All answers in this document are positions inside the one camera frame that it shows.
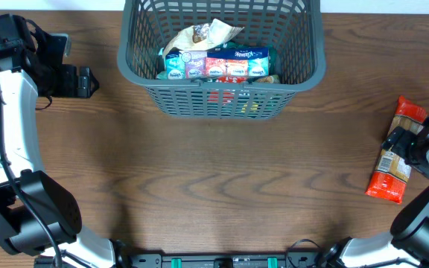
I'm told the orange pasta packet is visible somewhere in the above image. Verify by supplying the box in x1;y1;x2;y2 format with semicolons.
365;95;427;204

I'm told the beige brown snack bag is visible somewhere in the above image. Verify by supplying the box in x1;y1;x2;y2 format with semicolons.
162;19;244;57

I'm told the Kleenex tissue multipack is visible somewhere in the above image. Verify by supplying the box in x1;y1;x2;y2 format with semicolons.
164;47;270;80

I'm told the mint green wipes packet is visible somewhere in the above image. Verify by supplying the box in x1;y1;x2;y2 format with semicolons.
156;48;168;80

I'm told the green lid jar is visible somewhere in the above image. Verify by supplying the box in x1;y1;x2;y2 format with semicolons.
255;74;280;84

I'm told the green coffee mix bag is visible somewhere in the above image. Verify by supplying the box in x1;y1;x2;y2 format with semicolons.
204;42;277;83

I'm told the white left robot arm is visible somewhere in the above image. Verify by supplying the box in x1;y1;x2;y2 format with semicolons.
0;13;128;267

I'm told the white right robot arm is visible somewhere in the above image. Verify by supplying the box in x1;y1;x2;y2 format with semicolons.
319;116;429;267

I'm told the grey plastic basket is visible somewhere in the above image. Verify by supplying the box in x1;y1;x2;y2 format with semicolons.
117;0;326;119

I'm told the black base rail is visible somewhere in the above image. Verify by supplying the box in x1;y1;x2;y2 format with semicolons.
114;239;339;268

